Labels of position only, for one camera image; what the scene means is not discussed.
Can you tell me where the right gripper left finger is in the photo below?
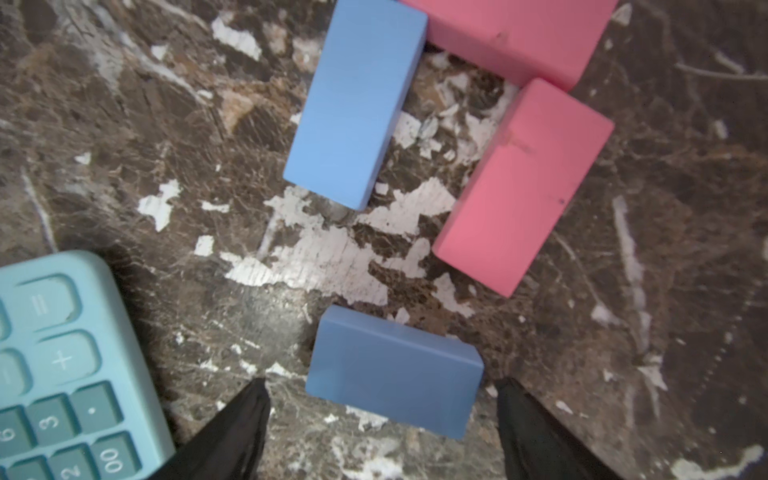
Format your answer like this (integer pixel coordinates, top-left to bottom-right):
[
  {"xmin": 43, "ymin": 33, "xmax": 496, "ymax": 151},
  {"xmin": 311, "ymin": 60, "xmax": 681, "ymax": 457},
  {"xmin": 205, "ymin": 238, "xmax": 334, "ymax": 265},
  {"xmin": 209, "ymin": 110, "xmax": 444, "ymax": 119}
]
[{"xmin": 149, "ymin": 378, "xmax": 271, "ymax": 480}]

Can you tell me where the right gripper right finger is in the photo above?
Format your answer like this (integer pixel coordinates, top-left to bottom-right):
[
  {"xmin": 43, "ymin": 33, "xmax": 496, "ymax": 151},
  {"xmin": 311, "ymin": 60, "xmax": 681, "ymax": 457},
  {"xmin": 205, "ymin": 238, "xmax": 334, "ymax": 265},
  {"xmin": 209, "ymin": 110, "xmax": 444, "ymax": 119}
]
[{"xmin": 495, "ymin": 377, "xmax": 620, "ymax": 480}]

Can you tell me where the light blue block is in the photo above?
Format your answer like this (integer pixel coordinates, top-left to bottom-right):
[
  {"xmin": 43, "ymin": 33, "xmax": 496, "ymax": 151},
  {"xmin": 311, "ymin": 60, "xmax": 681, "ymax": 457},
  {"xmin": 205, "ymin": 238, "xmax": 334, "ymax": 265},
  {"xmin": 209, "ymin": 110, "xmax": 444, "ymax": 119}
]
[{"xmin": 306, "ymin": 305, "xmax": 484, "ymax": 439}]

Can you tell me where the pink block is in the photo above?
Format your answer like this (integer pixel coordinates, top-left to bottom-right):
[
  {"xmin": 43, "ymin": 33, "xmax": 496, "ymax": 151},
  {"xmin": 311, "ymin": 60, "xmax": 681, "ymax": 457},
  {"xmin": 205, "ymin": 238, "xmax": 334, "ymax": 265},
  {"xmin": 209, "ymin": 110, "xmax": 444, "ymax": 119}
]
[
  {"xmin": 433, "ymin": 79, "xmax": 615, "ymax": 298},
  {"xmin": 403, "ymin": 0, "xmax": 617, "ymax": 92}
]

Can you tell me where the pink block top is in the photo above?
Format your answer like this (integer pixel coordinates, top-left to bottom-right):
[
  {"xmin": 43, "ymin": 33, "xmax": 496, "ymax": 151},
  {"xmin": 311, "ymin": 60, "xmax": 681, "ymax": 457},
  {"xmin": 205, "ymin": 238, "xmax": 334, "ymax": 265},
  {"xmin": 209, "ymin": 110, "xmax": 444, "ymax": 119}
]
[{"xmin": 403, "ymin": 0, "xmax": 617, "ymax": 92}]

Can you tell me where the teal calculator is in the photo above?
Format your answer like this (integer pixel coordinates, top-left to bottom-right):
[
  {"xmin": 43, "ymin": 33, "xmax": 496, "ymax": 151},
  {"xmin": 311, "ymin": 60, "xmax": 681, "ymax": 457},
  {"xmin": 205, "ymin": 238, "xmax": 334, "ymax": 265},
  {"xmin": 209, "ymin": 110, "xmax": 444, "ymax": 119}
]
[{"xmin": 1, "ymin": 250, "xmax": 175, "ymax": 479}]

